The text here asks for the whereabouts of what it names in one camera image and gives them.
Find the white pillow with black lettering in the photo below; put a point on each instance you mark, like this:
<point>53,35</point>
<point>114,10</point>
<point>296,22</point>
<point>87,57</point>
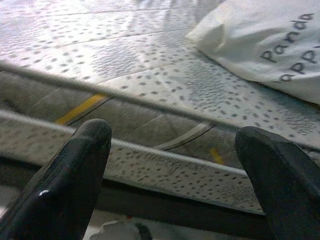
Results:
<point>250,37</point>

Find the grey quilted mattress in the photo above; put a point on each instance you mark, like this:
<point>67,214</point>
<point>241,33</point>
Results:
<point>125,50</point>

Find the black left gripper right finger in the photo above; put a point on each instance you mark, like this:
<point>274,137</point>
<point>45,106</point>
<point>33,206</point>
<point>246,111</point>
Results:
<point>287,190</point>

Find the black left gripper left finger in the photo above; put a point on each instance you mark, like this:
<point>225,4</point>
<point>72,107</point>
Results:
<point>57,192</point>

